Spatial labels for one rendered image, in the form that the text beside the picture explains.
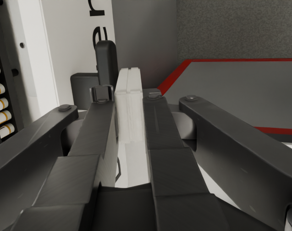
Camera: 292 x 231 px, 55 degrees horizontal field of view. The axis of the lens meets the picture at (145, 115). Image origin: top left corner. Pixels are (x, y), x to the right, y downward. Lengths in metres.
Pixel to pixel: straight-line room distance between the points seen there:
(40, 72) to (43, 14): 0.04
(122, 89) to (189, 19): 0.96
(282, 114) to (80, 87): 0.36
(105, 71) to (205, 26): 0.91
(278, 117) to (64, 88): 0.36
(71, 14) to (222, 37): 0.90
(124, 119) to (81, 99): 0.07
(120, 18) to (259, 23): 0.66
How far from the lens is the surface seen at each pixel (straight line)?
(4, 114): 0.32
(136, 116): 0.15
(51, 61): 0.20
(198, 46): 1.10
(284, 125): 0.45
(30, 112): 0.35
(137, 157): 0.40
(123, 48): 0.54
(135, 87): 0.15
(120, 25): 0.53
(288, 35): 1.10
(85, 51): 0.24
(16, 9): 0.31
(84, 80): 0.21
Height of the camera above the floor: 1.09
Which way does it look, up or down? 63 degrees down
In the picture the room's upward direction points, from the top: 140 degrees counter-clockwise
